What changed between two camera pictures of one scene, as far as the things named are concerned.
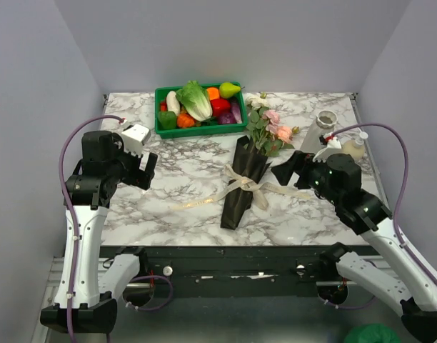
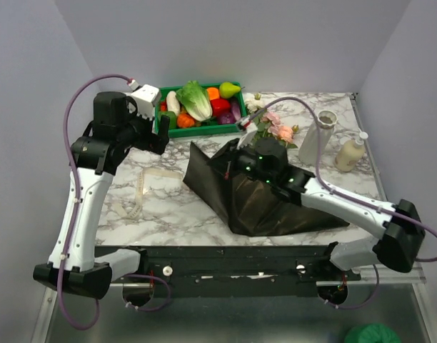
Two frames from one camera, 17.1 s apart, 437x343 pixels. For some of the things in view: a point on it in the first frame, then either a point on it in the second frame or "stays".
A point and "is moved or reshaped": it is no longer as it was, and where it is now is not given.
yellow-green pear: (228, 90) stays
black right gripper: (300, 162) to (225, 161)
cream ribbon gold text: (253, 186) to (143, 172)
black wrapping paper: (248, 160) is moved or reshaped
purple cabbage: (226, 118) stays
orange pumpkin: (184, 121) stays
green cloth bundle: (372, 333) stays
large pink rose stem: (285, 135) stays
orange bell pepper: (213, 93) stays
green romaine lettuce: (196, 99) stays
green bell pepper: (168, 119) stays
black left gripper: (140, 177) to (153, 142)
